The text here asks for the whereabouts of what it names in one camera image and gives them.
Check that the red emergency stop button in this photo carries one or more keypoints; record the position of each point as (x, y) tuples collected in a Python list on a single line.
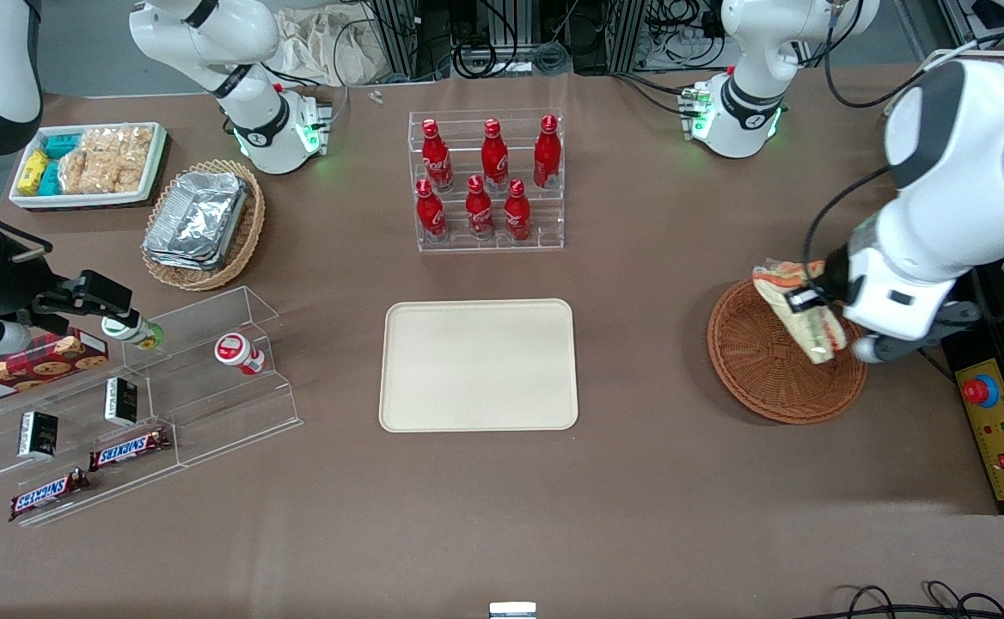
[(976, 391)]

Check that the cream plastic tray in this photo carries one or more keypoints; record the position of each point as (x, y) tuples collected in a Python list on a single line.
[(478, 365)]

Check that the red white yogurt bottle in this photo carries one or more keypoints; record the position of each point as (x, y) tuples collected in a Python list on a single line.
[(237, 352)]

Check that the stacked foil containers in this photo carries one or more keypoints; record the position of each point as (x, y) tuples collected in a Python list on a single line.
[(197, 219)]

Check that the red cola bottle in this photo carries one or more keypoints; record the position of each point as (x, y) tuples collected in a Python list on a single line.
[(517, 213), (480, 211), (430, 213), (547, 155), (494, 159), (437, 159)]

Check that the clear bag of crackers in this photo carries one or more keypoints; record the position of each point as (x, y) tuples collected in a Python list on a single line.
[(107, 159)]

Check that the yellow snack packet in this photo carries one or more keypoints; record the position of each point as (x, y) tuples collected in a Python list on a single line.
[(33, 172)]

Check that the teal snack packet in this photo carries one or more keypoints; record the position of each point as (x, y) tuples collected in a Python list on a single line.
[(63, 144), (50, 179)]

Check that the small black box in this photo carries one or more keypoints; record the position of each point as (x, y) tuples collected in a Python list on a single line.
[(38, 434), (121, 401)]

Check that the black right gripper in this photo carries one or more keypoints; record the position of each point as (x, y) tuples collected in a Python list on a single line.
[(10, 286)]

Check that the clear acrylic stepped shelf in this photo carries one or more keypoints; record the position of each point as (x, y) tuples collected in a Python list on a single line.
[(210, 404)]

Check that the white rectangular snack tray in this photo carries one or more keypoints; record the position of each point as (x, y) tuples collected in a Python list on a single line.
[(156, 163)]

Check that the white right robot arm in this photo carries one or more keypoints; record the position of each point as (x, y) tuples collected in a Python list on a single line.
[(253, 129)]

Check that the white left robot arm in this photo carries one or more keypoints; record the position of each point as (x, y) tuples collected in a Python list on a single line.
[(966, 172)]

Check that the round brown wicker basket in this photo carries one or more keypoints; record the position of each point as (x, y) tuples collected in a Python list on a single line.
[(768, 378)]

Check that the beige cloth bag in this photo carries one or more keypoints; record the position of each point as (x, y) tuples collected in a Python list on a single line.
[(321, 43)]

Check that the Snickers bar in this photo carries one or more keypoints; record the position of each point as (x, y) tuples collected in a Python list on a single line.
[(48, 494), (128, 449)]

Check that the small green bottle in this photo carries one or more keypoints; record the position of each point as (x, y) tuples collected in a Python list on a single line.
[(134, 334)]

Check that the oval tan wicker basket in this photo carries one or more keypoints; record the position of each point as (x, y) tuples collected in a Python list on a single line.
[(244, 241)]

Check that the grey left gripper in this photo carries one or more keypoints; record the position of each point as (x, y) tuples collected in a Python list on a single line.
[(834, 273)]

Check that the sandwich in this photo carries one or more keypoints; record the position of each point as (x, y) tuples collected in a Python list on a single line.
[(798, 331)]

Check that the clear acrylic bottle rack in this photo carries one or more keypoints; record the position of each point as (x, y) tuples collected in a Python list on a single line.
[(545, 241)]

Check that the red cookie box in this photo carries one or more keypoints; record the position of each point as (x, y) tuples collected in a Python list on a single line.
[(29, 368)]

